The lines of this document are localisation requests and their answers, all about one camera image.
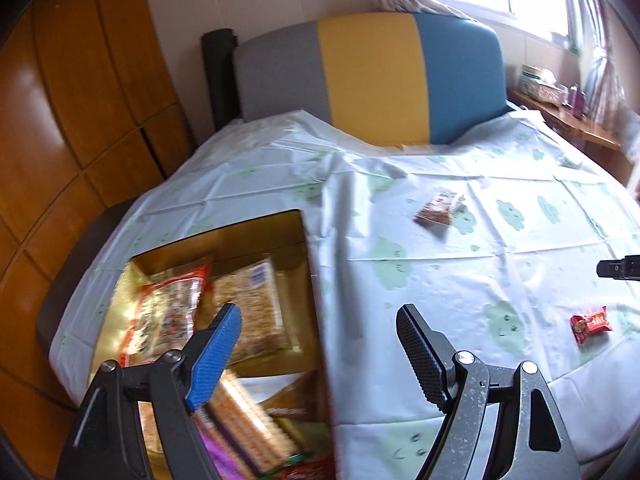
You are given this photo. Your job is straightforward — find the small red candy packet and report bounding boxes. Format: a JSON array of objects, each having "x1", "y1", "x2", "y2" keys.
[{"x1": 570, "y1": 306, "x2": 612, "y2": 346}]

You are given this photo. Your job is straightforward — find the large red sesame snack bag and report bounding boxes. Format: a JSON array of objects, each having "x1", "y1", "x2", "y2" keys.
[{"x1": 118, "y1": 264, "x2": 209, "y2": 366}]

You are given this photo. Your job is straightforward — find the clear rice puff cake pack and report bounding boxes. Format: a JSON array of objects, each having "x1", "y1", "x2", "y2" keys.
[{"x1": 213, "y1": 258, "x2": 290, "y2": 363}]

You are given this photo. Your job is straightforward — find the green-ended cracker pack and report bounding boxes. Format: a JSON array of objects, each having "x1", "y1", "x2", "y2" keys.
[{"x1": 203, "y1": 370, "x2": 303, "y2": 478}]

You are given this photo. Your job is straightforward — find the purple cartoon snack packet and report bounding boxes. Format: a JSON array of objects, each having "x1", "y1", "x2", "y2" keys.
[{"x1": 193, "y1": 408, "x2": 255, "y2": 480}]

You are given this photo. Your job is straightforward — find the slim white snack stick packet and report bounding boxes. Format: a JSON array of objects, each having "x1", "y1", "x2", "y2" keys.
[{"x1": 414, "y1": 188, "x2": 463, "y2": 226}]

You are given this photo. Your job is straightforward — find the brown-white pastry packet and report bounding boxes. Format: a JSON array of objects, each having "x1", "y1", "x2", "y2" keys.
[{"x1": 259, "y1": 370, "x2": 319, "y2": 420}]

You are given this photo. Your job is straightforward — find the gold metal tin box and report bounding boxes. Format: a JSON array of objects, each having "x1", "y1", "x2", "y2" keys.
[{"x1": 86, "y1": 209, "x2": 338, "y2": 480}]

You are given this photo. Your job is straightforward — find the white cloud-print tablecloth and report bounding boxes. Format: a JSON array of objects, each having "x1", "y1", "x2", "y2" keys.
[{"x1": 49, "y1": 112, "x2": 639, "y2": 479}]

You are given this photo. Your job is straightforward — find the wooden side shelf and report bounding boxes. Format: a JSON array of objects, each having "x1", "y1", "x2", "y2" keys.
[{"x1": 506, "y1": 88, "x2": 632, "y2": 185}]

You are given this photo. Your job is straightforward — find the boxes on shelf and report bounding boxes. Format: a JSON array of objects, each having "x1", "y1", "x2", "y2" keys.
[{"x1": 520, "y1": 64, "x2": 568, "y2": 107}]

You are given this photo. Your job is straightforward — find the grey yellow blue chair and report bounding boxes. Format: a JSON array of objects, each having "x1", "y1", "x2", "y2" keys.
[{"x1": 233, "y1": 12, "x2": 508, "y2": 146}]

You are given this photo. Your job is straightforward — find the black rolled mat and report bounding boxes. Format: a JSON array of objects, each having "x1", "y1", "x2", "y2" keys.
[{"x1": 201, "y1": 28, "x2": 241, "y2": 132}]

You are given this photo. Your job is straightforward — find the wooden wall cabinet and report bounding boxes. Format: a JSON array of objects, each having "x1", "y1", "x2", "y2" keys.
[{"x1": 1, "y1": 0, "x2": 194, "y2": 479}]

